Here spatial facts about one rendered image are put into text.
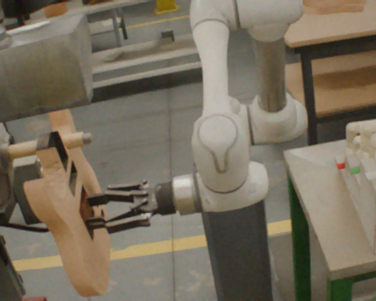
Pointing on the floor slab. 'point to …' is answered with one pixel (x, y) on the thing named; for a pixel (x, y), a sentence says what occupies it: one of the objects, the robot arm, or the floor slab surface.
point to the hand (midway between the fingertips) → (88, 212)
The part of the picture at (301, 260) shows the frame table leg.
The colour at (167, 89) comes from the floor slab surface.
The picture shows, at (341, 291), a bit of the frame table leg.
